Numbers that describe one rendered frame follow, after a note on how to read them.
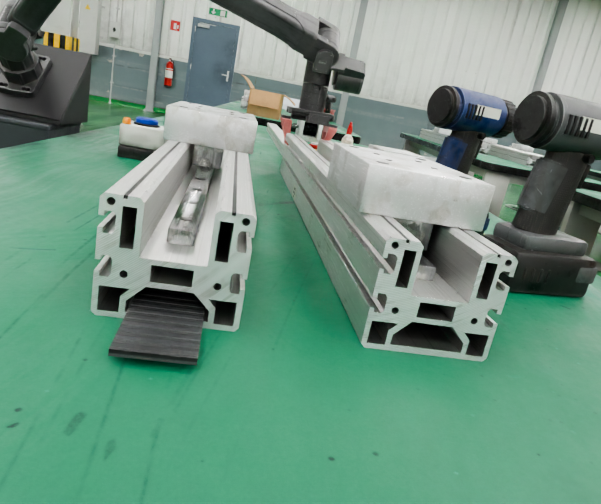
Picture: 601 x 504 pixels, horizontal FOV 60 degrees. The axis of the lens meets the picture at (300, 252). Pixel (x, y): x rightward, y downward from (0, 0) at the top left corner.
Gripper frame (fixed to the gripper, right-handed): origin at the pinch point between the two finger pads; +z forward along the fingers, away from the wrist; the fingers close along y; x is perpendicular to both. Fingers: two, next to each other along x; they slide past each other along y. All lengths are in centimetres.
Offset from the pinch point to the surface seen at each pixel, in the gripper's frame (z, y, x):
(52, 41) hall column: -18, -243, 598
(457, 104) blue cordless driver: -15, 13, -47
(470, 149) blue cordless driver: -9.0, 18.2, -43.9
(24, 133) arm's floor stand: 8, -61, 6
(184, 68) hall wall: -21, -130, 1104
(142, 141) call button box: 1.3, -32.0, -20.8
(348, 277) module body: 2, -5, -78
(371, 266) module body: -1, -5, -83
